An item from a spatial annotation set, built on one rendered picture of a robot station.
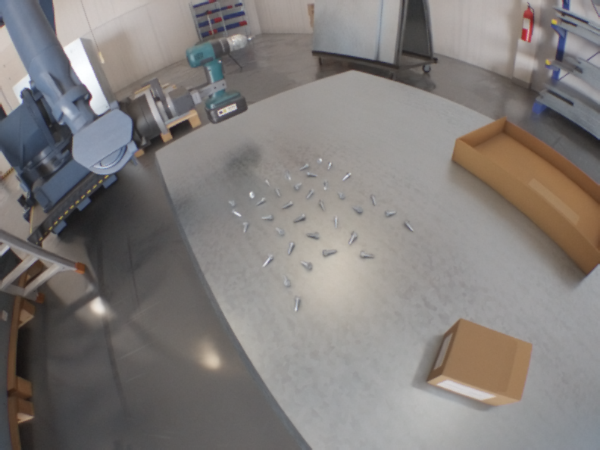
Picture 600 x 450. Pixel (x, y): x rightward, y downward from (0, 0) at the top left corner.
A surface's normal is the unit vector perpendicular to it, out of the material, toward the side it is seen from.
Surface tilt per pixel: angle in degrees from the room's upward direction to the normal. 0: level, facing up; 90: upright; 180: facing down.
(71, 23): 90
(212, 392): 0
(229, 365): 0
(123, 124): 69
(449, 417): 0
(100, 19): 90
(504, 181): 90
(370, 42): 78
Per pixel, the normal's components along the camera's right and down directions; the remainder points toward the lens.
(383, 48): -0.83, 0.36
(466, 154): -0.88, 0.44
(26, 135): 0.87, 0.26
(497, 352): -0.15, -0.65
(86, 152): 0.43, 0.32
